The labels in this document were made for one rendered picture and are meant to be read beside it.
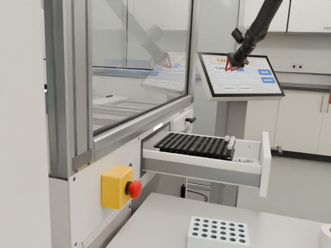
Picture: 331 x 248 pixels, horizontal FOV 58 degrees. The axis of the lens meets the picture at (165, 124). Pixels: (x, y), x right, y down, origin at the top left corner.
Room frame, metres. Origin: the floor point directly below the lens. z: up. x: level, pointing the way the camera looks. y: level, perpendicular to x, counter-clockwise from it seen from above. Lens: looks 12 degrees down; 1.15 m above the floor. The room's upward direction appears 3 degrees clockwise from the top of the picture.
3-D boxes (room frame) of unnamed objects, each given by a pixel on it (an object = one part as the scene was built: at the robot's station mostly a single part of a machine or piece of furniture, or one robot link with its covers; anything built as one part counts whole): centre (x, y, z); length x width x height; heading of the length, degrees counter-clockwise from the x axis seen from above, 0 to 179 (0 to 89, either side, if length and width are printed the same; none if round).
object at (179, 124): (1.22, -0.08, 0.87); 0.29 x 0.02 x 0.11; 163
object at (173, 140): (0.88, -0.10, 0.87); 0.22 x 0.18 x 0.06; 73
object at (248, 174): (0.88, -0.09, 0.86); 0.40 x 0.26 x 0.06; 73
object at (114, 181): (0.59, 0.09, 0.88); 0.07 x 0.05 x 0.07; 163
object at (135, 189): (0.59, 0.06, 0.88); 0.04 x 0.03 x 0.04; 163
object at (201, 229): (0.57, -0.12, 0.78); 0.12 x 0.08 x 0.04; 80
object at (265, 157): (0.82, -0.29, 0.87); 0.29 x 0.02 x 0.11; 163
